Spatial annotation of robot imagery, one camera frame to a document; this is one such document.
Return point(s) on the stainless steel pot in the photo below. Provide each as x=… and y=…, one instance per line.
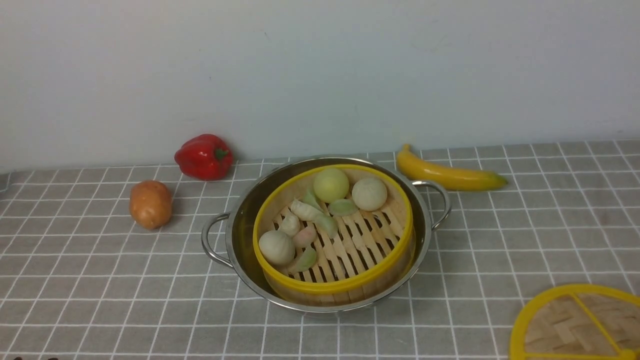
x=227, y=238

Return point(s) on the light green dumpling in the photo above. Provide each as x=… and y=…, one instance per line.
x=303, y=262

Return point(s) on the cream dumpling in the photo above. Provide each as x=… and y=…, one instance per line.
x=304, y=211

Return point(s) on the grey checkered tablecloth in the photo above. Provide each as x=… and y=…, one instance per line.
x=81, y=280

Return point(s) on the yellow round bun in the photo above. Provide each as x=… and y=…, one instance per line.
x=331, y=184

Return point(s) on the bamboo steamer lid yellow frame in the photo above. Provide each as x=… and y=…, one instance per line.
x=578, y=322

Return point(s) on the yellow banana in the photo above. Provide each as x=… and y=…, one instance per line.
x=451, y=178

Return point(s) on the brown potato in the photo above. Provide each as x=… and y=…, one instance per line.
x=150, y=204

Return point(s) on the white dumpling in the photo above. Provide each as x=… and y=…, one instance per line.
x=290, y=225

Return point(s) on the pink dumpling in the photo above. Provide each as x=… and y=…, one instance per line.
x=305, y=237

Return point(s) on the white round bun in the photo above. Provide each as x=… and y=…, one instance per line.
x=277, y=248
x=369, y=194

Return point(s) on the red bell pepper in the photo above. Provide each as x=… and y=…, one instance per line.
x=206, y=157

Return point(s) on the pale green dumpling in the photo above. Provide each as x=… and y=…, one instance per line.
x=327, y=224

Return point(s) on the bamboo steamer basket yellow rim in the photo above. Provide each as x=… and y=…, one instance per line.
x=373, y=249

